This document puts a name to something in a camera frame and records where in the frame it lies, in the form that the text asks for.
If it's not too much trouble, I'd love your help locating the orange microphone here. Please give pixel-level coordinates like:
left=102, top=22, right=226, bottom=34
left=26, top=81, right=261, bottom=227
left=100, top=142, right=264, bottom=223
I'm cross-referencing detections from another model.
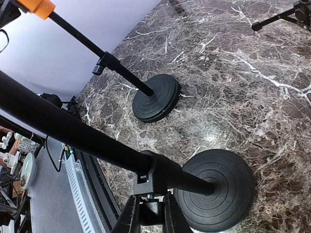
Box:
left=17, top=0, right=56, bottom=20

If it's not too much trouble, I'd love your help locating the black round-base stand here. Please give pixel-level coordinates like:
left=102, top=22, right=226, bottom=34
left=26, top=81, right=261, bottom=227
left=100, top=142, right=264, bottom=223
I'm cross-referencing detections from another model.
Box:
left=49, top=12, right=180, bottom=123
left=0, top=73, right=255, bottom=233

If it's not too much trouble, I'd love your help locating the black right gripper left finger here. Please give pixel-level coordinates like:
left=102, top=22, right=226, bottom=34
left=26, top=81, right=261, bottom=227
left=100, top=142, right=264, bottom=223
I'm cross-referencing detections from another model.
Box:
left=111, top=195, right=140, bottom=233

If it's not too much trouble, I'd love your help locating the black tripod microphone stand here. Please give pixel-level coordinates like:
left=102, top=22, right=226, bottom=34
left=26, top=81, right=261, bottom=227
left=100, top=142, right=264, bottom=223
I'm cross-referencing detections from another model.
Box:
left=251, top=0, right=311, bottom=32

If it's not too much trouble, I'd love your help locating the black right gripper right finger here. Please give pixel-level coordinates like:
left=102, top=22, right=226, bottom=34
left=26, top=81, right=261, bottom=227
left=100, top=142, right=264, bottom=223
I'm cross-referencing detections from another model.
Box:
left=164, top=192, right=192, bottom=233

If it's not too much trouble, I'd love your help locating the white slotted cable duct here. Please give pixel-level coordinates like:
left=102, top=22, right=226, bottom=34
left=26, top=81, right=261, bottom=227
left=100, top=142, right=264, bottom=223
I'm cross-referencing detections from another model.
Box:
left=65, top=153, right=105, bottom=233

